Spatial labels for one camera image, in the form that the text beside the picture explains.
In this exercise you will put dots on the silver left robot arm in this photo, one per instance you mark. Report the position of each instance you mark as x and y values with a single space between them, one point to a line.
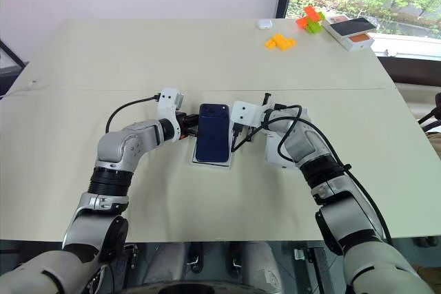
117 146

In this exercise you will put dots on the white phone box lid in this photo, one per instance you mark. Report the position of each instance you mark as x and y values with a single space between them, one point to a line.
275 153

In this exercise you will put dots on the green toy block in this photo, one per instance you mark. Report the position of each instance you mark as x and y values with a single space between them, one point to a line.
316 25

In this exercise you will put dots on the black chair frame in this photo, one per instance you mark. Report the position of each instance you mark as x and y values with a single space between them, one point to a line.
432 115

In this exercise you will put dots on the orange toy block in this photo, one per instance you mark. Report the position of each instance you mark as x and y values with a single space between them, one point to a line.
306 16

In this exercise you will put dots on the grey rounded leg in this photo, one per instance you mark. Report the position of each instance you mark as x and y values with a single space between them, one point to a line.
172 263
263 263

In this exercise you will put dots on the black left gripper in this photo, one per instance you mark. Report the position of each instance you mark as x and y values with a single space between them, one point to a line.
182 125

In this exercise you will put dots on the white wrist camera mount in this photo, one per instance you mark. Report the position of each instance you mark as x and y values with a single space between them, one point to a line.
246 113
169 101

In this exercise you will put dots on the white window sill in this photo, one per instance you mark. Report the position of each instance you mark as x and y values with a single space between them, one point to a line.
410 44

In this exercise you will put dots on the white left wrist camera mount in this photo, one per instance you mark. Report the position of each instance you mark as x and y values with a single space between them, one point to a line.
169 101

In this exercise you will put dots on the white box with orange print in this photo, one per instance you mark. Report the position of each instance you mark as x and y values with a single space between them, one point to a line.
358 42

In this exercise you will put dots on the dark blue smartphone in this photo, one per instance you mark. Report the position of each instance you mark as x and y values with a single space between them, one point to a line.
213 134

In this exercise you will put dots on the white phone box base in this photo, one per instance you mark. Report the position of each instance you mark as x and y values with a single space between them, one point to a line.
210 166

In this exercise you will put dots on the yellow toy block cluster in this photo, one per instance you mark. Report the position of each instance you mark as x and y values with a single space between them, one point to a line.
279 42

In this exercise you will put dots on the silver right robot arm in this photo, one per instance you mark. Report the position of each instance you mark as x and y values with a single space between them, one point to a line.
310 142

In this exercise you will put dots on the black metal bracket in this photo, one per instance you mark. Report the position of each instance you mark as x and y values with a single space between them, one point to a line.
315 266

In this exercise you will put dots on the white earbud case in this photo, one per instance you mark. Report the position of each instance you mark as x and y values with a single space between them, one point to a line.
263 24

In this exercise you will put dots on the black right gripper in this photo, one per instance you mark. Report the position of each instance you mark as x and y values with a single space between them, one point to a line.
246 132

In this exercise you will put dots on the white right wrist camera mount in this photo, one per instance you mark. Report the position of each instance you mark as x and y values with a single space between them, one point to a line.
246 113

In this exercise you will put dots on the black smartphone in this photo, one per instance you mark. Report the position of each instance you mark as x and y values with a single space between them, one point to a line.
355 26

